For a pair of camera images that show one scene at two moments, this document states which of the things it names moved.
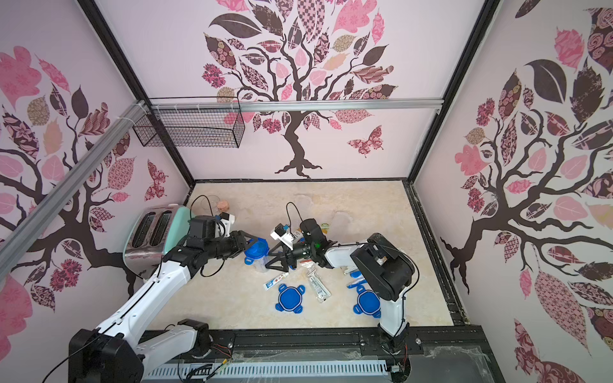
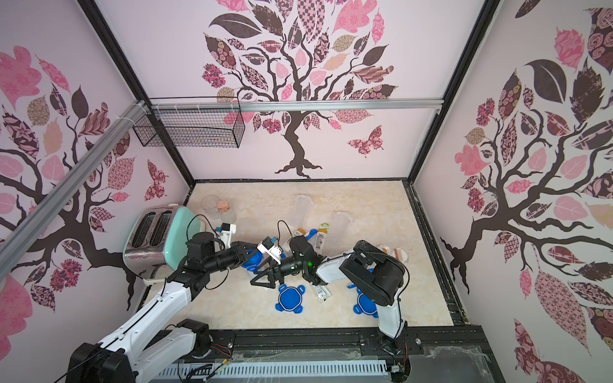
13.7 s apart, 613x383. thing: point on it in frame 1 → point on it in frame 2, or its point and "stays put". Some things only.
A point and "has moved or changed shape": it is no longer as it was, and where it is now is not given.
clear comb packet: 318,286 stays put
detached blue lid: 290,298 stays put
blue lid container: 257,255 has moved or changed shape
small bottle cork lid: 223,206 stays put
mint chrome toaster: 152,230 stays put
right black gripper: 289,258 → 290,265
